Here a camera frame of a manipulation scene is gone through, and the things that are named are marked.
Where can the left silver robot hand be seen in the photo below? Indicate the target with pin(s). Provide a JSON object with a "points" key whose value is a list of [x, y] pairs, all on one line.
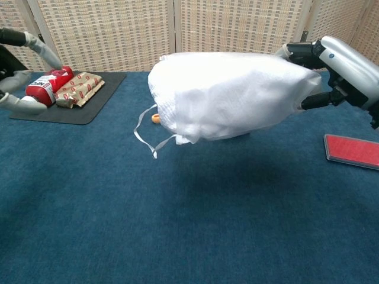
{"points": [[41, 50]]}

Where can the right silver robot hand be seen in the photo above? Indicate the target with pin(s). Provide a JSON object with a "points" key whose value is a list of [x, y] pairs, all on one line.
{"points": [[346, 65]]}

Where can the metal screen hinge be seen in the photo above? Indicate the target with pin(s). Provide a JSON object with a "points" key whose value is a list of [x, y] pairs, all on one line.
{"points": [[41, 36], [304, 38]]}

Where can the red bottle white cap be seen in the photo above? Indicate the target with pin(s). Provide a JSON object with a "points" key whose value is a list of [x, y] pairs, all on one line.
{"points": [[50, 85]]}

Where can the gold snack package red print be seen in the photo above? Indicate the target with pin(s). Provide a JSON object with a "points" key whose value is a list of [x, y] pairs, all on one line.
{"points": [[80, 88]]}

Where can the black rubber mat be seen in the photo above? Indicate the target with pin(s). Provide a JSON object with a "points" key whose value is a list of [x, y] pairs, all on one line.
{"points": [[100, 97]]}

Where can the woven bamboo folding screen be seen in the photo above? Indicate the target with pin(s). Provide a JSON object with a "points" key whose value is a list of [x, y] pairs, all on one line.
{"points": [[118, 29]]}

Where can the red flat case clear frame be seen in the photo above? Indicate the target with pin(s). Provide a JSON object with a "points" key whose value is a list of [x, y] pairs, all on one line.
{"points": [[352, 151]]}

